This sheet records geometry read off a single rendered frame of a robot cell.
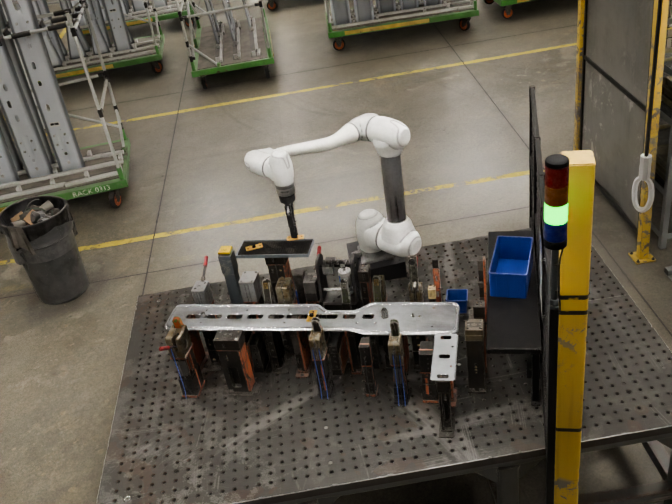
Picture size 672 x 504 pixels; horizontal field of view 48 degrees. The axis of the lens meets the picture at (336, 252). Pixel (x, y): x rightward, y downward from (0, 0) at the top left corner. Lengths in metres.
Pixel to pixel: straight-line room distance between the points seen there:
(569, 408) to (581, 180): 0.96
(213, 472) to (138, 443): 0.42
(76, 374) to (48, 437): 0.55
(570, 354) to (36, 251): 4.03
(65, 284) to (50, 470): 1.71
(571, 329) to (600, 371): 0.86
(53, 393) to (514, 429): 3.06
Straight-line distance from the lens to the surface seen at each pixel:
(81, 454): 4.74
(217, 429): 3.52
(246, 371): 3.55
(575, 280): 2.64
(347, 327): 3.41
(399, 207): 3.88
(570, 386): 2.94
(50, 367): 5.47
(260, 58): 9.38
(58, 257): 5.85
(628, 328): 3.84
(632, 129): 5.39
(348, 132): 3.73
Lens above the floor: 3.11
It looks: 33 degrees down
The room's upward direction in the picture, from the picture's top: 9 degrees counter-clockwise
